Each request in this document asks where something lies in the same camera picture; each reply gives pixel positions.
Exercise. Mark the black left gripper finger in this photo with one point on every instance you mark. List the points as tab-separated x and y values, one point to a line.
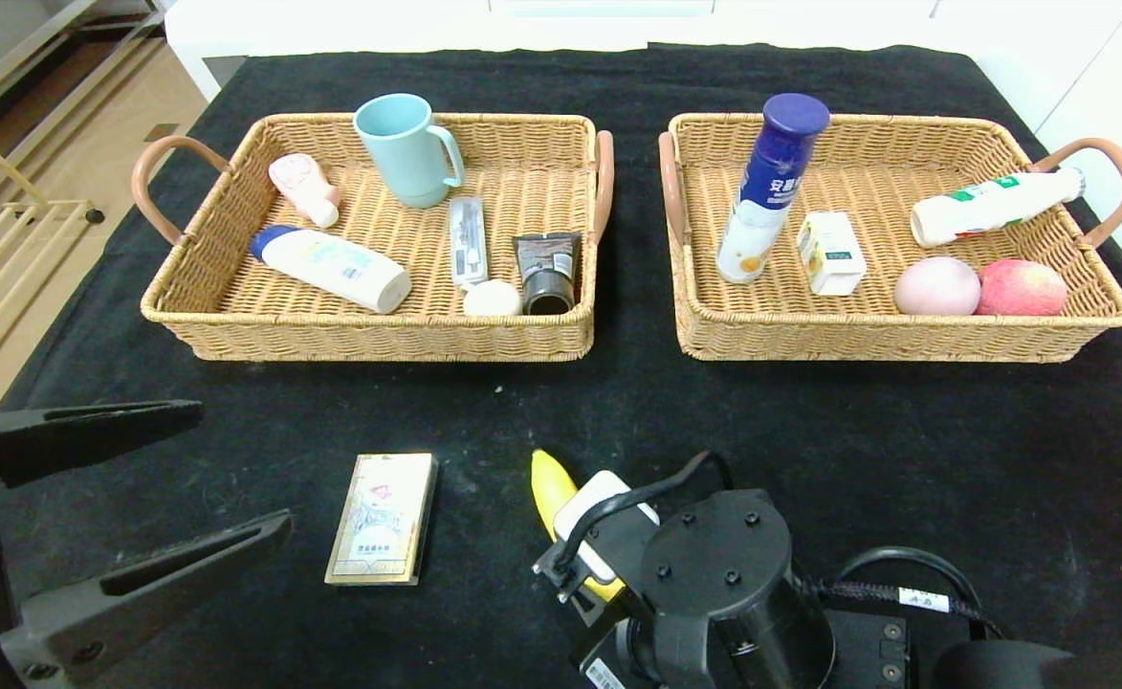
73	440
92	632

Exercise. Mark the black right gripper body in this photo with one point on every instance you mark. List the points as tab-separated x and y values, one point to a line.
602	667

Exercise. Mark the yellow banana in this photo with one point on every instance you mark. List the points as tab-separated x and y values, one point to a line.
551	488

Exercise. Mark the gold playing card box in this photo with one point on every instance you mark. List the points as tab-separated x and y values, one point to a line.
384	517

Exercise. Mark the small beige cup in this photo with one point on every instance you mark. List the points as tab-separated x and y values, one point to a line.
492	299

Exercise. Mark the black face wash tube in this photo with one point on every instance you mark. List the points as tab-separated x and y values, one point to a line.
546	268

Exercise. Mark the grey toothbrush travel case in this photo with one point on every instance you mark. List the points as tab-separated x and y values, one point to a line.
468	239

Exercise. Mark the small white drink carton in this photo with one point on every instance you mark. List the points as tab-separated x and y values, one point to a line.
830	249

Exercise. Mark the pale pink egg-shaped ball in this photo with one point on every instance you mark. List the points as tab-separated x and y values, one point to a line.
938	285

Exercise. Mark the white bottle dark blue cap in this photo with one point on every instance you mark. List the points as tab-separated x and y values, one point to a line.
776	163

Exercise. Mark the beige metal rack with wheels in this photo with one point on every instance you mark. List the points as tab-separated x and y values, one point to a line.
6	277

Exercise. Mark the black table cloth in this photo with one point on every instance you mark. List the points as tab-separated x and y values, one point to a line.
522	402

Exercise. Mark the white lotion bottle blue cap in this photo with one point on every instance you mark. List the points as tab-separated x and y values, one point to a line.
339	268

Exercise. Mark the small pink bottle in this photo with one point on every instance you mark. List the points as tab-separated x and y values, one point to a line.
299	184

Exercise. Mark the grey metal shelf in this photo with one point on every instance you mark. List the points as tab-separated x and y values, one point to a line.
6	38

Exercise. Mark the light blue mug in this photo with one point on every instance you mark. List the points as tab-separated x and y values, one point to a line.
407	157

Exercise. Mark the red peach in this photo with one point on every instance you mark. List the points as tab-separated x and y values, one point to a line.
1024	287

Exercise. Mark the white drink bottle green label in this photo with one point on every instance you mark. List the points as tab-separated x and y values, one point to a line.
972	209

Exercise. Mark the black right camera mount bracket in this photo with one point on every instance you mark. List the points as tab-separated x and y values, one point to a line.
627	550

